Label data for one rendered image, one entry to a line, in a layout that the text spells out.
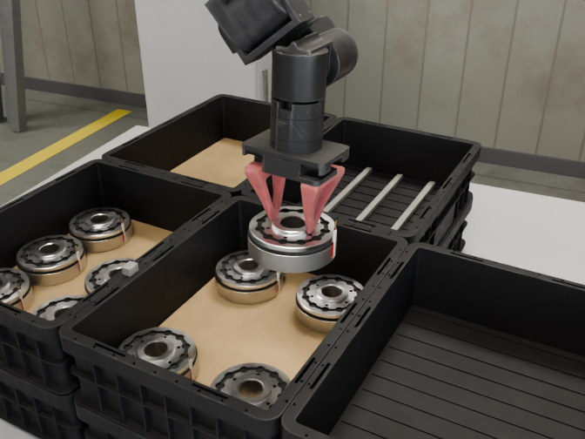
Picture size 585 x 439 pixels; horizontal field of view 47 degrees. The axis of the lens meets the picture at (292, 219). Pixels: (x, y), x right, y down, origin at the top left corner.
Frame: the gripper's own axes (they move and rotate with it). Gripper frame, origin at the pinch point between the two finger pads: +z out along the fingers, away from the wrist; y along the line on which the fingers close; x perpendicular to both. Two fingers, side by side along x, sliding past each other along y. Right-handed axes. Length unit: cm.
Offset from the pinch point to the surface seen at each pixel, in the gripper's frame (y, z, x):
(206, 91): 150, 55, -182
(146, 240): 37.2, 21.7, -15.5
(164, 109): 174, 68, -179
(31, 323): 24.6, 13.5, 18.2
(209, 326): 14.0, 22.2, -2.3
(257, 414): -6.4, 13.0, 16.7
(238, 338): 8.9, 22.1, -2.3
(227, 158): 45, 20, -51
